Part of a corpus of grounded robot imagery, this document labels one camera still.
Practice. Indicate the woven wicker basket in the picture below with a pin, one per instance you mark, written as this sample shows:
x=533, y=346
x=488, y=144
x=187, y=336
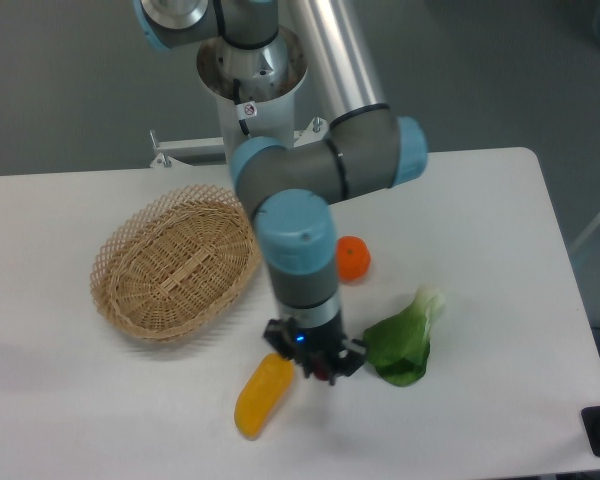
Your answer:
x=175, y=265

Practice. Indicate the orange tangerine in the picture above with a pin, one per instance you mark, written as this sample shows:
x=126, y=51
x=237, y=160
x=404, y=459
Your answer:
x=353, y=258

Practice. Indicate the green bok choy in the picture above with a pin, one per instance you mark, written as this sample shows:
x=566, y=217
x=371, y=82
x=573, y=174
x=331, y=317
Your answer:
x=398, y=347

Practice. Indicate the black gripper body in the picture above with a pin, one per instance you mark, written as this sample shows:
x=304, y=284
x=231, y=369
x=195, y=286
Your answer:
x=324, y=338

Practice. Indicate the purple sweet potato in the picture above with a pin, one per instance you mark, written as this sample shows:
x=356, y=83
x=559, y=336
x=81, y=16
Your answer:
x=321, y=373

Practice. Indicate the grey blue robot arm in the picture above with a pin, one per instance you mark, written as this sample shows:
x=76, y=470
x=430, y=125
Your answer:
x=286, y=192

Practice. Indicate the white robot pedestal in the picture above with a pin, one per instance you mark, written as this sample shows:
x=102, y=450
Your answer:
x=254, y=92

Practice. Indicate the yellow mango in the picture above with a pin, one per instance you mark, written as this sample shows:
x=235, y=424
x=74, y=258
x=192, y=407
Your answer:
x=261, y=395

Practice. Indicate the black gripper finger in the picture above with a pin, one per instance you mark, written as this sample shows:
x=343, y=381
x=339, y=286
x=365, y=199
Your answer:
x=345, y=359
x=290, y=342

